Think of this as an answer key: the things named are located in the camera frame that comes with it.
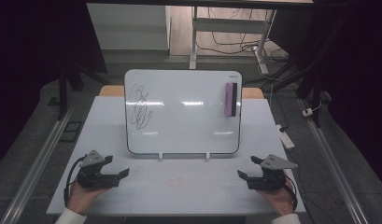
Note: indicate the person's left hand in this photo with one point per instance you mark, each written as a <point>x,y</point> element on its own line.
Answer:
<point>79,197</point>

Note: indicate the white cabinet panel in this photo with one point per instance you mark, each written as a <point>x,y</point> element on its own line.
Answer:
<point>129,28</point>

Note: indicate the white whiteboard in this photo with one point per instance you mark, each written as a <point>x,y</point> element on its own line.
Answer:
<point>185,124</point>

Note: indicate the small white plug adapter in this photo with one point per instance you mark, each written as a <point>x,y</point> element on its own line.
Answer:
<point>307,112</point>

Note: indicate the white power strip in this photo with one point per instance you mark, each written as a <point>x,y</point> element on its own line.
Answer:
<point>286,137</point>

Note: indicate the white table cover sheet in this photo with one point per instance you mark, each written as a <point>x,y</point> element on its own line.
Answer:
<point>179,193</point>

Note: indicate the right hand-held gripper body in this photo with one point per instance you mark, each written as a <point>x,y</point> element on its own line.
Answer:
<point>268,182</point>

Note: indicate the white whiteboard stand foot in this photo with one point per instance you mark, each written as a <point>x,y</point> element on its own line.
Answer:
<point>208,156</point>
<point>160,156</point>

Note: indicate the aluminium floor rail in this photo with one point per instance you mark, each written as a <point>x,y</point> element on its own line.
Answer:
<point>39,168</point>
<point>335,168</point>

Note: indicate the purple whiteboard eraser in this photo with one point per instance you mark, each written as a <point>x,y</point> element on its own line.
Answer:
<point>229,99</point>

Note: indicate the black metal stand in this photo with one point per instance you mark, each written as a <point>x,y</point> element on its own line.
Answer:
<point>313,90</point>
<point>63,90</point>

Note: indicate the white desk frame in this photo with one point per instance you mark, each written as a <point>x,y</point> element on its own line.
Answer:
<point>226,25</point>

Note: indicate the black floor plate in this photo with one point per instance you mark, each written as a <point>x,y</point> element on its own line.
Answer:
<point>71,131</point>

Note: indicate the person's right hand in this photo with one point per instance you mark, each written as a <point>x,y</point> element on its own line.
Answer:
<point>283,200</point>

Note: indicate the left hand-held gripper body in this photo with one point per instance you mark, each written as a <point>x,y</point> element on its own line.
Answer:
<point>93,180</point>

